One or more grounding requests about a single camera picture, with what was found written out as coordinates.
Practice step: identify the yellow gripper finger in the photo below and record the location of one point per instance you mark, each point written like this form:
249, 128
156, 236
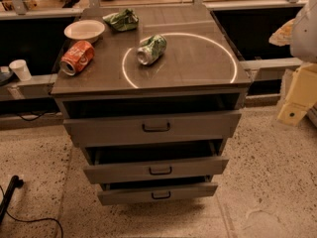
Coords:
298, 94
283, 35

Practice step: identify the grey top drawer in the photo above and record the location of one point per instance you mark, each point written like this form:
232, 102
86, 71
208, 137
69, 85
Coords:
149, 129

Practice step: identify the grey drawer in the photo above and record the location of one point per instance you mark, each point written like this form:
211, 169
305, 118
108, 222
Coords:
161, 193
149, 129
170, 169

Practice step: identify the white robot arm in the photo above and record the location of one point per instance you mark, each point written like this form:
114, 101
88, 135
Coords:
300, 34

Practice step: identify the grey drawer cabinet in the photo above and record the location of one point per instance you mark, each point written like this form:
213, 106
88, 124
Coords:
198, 72

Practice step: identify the grey middle drawer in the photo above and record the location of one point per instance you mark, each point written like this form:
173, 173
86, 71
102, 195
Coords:
170, 169

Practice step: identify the grey bottom drawer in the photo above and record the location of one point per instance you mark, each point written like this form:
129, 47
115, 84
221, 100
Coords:
161, 193

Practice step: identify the crushed green soda can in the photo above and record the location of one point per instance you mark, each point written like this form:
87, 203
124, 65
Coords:
151, 49

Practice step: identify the crumpled green chip bag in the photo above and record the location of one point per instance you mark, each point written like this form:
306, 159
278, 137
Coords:
122, 21

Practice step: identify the white bowl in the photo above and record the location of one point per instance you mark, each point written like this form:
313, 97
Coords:
85, 30

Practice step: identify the crushed orange soda can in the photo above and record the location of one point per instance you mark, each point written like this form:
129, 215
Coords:
77, 58

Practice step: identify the white paper cup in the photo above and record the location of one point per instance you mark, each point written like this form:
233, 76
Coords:
20, 68

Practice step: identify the dark plate on ledge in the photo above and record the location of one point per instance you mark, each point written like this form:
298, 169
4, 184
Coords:
6, 74

